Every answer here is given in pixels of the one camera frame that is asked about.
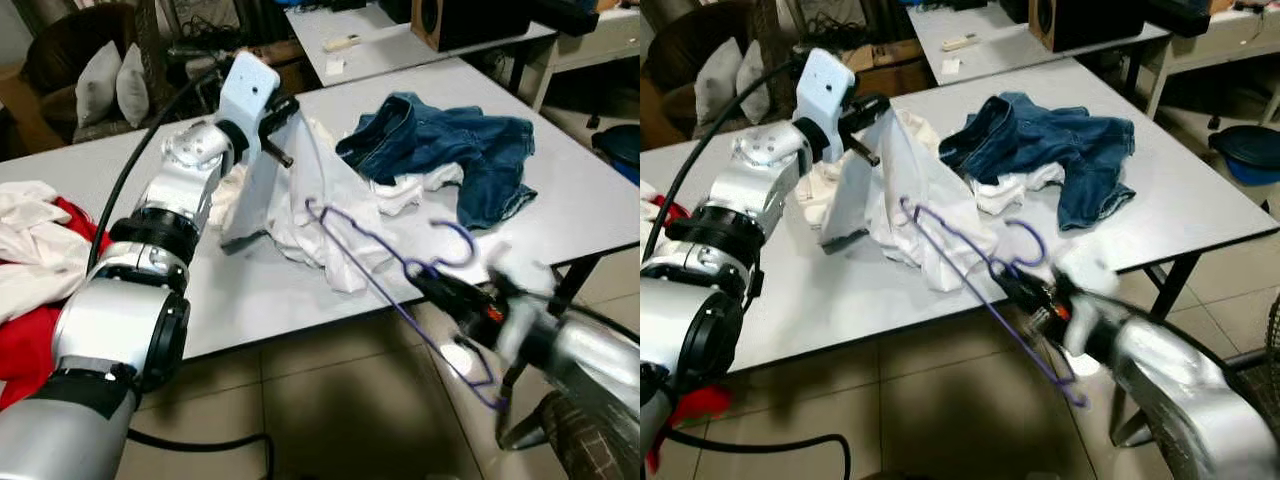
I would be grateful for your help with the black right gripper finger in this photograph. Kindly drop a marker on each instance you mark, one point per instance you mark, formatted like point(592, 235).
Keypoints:
point(1026, 288)
point(445, 287)
point(440, 302)
point(1020, 303)

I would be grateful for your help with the thin white shirt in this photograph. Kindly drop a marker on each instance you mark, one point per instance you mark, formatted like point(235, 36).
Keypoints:
point(260, 200)
point(860, 190)

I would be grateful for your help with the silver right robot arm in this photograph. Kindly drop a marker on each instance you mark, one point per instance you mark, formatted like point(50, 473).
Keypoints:
point(1190, 390)
point(590, 350)

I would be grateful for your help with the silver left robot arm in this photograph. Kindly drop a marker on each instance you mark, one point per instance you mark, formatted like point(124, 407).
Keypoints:
point(690, 320)
point(120, 330)

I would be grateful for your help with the flat cardboard box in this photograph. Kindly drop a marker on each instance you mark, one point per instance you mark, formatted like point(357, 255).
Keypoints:
point(890, 65)
point(275, 65)

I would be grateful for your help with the small white paper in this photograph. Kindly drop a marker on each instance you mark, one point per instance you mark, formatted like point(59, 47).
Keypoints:
point(951, 66)
point(335, 68)

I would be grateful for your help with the white remote control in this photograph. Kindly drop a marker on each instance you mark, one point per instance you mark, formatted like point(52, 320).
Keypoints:
point(341, 43)
point(961, 43)

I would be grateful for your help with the crumpled white shirt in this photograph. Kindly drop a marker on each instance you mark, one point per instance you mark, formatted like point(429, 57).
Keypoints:
point(420, 190)
point(1020, 188)

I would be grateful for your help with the grey pillow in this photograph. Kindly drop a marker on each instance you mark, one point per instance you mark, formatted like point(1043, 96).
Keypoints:
point(98, 85)
point(755, 80)
point(135, 85)
point(718, 82)

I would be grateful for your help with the grey table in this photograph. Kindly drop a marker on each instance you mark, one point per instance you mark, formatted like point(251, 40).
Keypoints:
point(400, 50)
point(560, 200)
point(1010, 55)
point(1180, 200)

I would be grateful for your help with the blue denim garment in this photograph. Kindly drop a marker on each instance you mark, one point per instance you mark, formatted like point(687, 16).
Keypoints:
point(450, 140)
point(1050, 140)

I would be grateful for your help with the brown armchair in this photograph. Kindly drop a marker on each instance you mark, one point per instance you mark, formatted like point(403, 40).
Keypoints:
point(50, 50)
point(680, 45)

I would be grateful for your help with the brown wooden speaker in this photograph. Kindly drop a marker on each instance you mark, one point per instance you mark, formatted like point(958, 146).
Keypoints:
point(470, 20)
point(1085, 20)

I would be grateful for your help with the blue round bin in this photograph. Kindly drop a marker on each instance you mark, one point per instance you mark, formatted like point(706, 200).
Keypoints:
point(1250, 150)
point(620, 150)

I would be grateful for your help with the white denim jacket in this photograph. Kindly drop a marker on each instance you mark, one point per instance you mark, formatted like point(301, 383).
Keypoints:
point(40, 250)

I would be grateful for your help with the white desk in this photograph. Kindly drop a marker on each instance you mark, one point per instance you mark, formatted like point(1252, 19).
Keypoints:
point(600, 35)
point(1230, 40)

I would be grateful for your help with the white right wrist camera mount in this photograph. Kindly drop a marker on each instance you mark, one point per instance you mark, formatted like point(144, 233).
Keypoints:
point(1085, 320)
point(525, 335)

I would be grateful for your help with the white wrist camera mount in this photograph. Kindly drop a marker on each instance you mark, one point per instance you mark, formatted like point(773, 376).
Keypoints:
point(245, 95)
point(525, 335)
point(1085, 320)
point(825, 90)

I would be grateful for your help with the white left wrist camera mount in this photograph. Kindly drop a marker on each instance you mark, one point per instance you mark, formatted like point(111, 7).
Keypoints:
point(825, 90)
point(245, 95)

